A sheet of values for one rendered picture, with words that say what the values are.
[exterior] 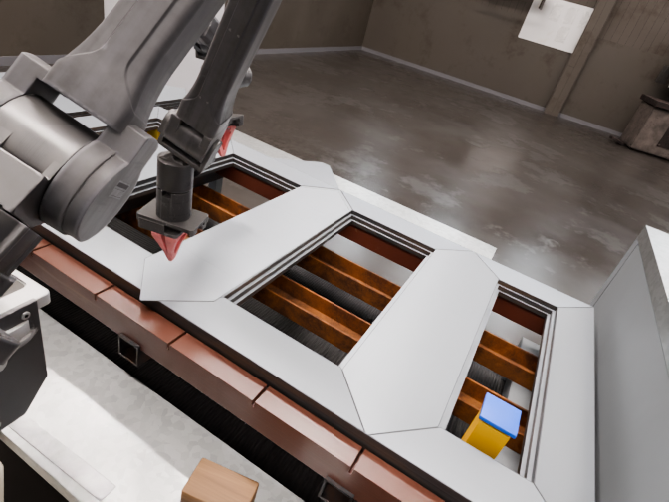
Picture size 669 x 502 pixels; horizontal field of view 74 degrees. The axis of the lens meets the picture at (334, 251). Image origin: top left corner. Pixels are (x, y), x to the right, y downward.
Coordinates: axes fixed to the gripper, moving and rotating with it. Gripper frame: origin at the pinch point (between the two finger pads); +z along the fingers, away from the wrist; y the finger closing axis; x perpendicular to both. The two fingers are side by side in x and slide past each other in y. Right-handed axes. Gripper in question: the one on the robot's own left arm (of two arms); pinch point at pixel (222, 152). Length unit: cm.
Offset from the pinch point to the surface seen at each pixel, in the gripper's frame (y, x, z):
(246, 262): -19.0, 17.1, 17.3
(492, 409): -73, 24, 27
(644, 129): -197, -910, 135
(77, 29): 387, -237, -19
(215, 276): -17.9, 25.5, 16.8
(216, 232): -7.4, 12.9, 14.6
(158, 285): -12.9, 35.1, 15.2
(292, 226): -17.1, -4.0, 17.5
